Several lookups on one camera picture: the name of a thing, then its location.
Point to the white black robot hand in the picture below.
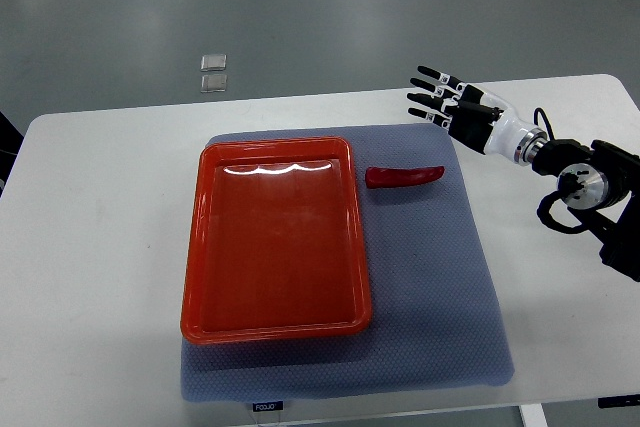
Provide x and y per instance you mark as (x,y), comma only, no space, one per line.
(480,120)

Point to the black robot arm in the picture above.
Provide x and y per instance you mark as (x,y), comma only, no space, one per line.
(597,188)

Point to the red pepper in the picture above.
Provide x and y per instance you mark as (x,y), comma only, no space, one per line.
(378,177)

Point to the red plastic tray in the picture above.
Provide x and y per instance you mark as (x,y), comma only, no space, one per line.
(276,247)

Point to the grey blue mesh mat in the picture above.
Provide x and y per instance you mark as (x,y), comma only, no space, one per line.
(436,318)

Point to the lower floor socket plate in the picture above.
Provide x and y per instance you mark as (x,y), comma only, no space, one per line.
(213,83)

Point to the floor socket plate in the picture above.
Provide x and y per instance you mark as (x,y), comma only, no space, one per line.
(213,83)
(213,62)

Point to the upper floor socket plate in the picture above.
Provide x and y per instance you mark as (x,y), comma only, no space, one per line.
(213,62)

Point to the white table leg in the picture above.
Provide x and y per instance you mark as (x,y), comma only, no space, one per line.
(532,415)

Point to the black label right table edge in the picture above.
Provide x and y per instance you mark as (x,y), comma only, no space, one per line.
(619,401)

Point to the black object left edge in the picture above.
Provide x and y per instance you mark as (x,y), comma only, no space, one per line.
(10,143)

